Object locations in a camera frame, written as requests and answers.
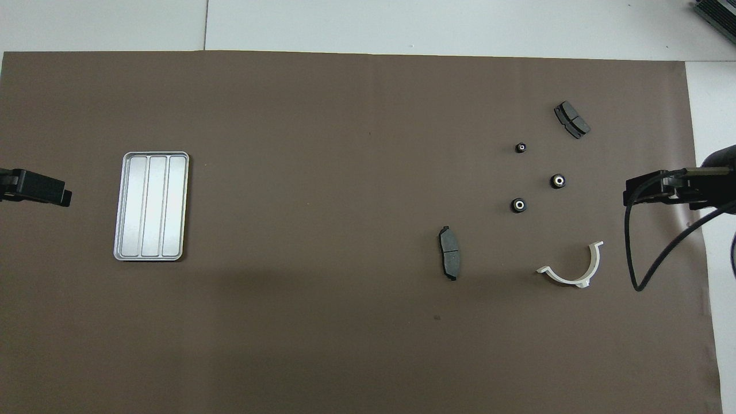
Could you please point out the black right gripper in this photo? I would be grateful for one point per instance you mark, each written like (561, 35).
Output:
(690, 192)

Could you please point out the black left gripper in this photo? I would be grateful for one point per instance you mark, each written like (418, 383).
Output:
(4, 196)

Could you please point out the large black bearing gear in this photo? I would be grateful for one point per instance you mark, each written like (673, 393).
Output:
(558, 181)
(518, 205)

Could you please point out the small black bearing gear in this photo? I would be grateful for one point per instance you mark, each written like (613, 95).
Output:
(520, 148)

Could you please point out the silver metal ribbed tray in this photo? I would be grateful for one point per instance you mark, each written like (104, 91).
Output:
(150, 207)

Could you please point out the short dark brake pad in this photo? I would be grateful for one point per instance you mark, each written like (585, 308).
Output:
(572, 119)

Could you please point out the long dark brake pad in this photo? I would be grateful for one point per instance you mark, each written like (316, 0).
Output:
(449, 253)

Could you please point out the grey finned metal device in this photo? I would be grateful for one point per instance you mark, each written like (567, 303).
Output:
(716, 14)

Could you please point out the brown paper table mat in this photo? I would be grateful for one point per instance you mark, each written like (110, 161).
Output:
(345, 172)

